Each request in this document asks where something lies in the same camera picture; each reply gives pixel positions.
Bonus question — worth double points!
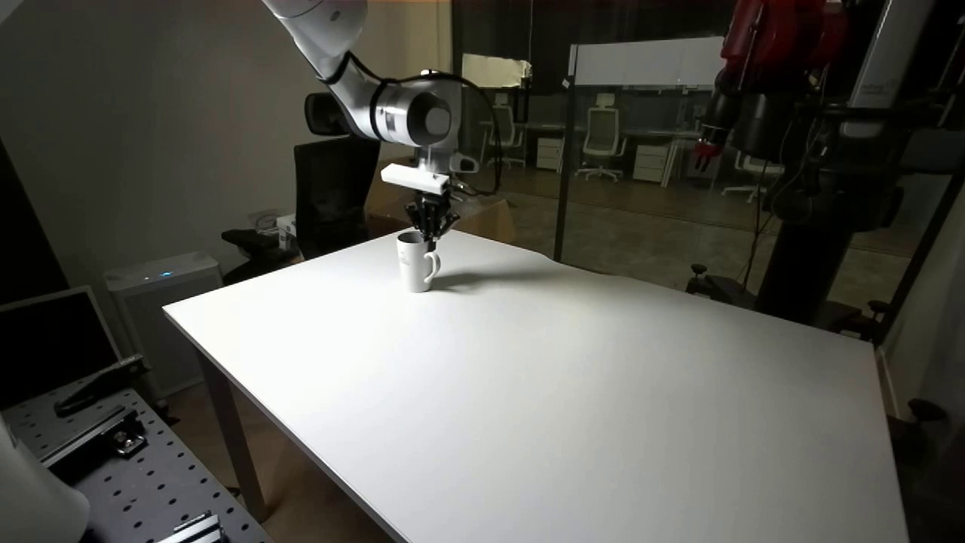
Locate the white whiteboard panel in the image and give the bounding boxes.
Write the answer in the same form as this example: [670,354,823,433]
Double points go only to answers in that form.
[564,36,730,94]

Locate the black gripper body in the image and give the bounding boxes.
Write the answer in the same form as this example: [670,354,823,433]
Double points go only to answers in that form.
[403,190,461,245]

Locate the white drawer cabinet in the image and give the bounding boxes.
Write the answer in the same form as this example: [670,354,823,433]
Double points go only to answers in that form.
[630,138,683,190]

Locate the grey computer tower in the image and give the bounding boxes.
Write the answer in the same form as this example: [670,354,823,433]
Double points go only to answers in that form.
[102,250,225,402]

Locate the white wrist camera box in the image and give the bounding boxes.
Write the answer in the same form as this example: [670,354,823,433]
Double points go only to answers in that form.
[376,159,453,200]

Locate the white table leg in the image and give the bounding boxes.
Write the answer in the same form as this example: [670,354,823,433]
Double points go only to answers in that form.
[193,350,270,524]

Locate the black vertical partition post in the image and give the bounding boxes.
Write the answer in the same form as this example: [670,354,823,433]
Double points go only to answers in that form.
[549,76,581,266]

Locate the black office chair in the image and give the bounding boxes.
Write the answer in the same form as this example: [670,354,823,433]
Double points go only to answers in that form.
[292,133,383,257]

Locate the perforated metal breadboard table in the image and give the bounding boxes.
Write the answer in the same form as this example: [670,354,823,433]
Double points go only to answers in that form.
[0,386,270,543]

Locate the small white office chair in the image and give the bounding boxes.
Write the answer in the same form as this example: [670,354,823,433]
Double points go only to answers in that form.
[573,105,627,188]

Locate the white ceramic mug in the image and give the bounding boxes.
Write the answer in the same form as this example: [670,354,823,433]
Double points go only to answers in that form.
[392,227,443,295]

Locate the red and black Baxter robot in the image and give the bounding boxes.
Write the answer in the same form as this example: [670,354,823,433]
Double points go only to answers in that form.
[687,0,914,329]

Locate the white rounded device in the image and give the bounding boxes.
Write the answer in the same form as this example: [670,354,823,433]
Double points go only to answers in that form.
[0,418,97,543]

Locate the open grey laptop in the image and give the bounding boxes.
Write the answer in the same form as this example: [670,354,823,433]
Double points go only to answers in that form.
[0,284,146,413]

